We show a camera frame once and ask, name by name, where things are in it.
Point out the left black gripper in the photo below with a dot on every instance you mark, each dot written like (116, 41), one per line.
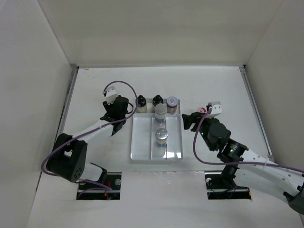
(108, 107)

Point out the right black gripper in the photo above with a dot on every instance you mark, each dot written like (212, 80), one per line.
(194, 117)

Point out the pink cap spice bottle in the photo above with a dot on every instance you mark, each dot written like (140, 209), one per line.
(202, 110)

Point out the black round cap jar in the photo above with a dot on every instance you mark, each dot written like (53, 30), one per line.
(141, 104)

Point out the red label spice jar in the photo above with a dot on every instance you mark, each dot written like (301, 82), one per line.
(172, 103)

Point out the silver cap blue bottle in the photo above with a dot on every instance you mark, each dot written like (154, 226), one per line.
(160, 114)

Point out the silver cap blue-band bottle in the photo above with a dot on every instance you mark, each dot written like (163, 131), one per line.
(161, 136)

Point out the black round cap bottle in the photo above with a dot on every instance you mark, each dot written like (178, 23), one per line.
(157, 100)

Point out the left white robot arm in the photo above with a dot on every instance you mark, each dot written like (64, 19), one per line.
(69, 155)

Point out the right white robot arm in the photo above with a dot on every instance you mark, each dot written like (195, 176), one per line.
(234, 156)

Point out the clear acrylic organizer tray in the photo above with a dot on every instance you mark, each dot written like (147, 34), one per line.
(143, 149)

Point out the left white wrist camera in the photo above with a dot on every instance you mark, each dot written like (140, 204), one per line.
(110, 95)

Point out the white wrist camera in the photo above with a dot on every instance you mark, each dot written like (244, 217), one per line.
(110, 95)
(214, 109)

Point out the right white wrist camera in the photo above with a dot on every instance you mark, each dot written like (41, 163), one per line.
(214, 109)

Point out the left aluminium frame rail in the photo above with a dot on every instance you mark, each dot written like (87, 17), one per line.
(67, 100)

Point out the aluminium frame rail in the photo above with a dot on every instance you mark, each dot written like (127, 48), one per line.
(243, 72)
(67, 100)

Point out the right aluminium frame rail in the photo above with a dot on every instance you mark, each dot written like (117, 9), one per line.
(243, 72)

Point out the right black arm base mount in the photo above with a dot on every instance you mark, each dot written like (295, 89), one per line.
(220, 185)

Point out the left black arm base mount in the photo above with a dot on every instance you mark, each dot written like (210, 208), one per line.
(107, 188)

